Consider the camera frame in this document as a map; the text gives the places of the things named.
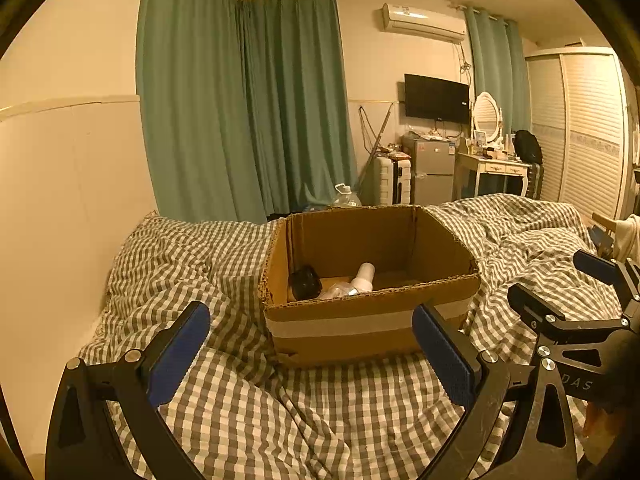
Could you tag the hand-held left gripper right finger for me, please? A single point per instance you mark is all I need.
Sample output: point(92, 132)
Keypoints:
point(445, 355)

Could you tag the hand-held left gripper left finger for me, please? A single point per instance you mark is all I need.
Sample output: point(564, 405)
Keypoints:
point(177, 355)

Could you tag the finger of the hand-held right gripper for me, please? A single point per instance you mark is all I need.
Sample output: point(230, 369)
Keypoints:
point(535, 305)
point(595, 265)

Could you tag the brown cardboard box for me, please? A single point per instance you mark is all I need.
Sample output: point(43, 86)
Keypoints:
point(350, 340)

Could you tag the white plastic bottle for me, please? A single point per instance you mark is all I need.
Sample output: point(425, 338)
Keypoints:
point(364, 277)

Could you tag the clear bag of cotton swabs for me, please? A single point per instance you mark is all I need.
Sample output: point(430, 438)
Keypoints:
point(336, 291)

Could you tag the black round jar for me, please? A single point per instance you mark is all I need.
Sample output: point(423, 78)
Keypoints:
point(306, 284)

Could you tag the cream towel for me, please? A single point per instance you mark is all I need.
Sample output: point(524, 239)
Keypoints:
point(627, 237)

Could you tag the wooden chair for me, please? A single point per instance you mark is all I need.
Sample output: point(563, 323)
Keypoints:
point(602, 221)

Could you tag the grey patterned suitcase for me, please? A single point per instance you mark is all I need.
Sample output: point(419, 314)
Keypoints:
point(536, 180)

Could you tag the white louvred wardrobe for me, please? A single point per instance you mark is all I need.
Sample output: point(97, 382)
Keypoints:
point(580, 135)

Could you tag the green checked blanket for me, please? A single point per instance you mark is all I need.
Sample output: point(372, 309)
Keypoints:
point(300, 410)

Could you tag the black backpack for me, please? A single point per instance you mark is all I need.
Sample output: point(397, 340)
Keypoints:
point(528, 147)

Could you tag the white dressing table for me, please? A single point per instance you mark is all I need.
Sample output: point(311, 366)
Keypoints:
point(492, 165)

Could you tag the silver small fridge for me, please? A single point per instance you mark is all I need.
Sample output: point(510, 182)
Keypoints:
point(430, 175)

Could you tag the white ribbed suitcase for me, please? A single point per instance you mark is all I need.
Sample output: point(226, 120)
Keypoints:
point(392, 180)

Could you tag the clear water jug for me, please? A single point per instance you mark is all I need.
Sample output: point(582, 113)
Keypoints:
point(346, 200)

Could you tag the white oval vanity mirror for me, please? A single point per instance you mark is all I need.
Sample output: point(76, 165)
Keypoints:
point(486, 112)

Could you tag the green curtain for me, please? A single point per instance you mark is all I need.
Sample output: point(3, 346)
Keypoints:
point(500, 70)
point(300, 110)
point(195, 110)

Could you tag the wooden broom stick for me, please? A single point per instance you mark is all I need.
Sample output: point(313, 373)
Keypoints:
point(376, 140)

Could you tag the white air conditioner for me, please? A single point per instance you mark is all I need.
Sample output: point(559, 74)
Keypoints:
point(425, 22)

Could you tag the black wall television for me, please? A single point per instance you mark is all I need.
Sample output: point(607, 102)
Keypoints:
point(435, 97)

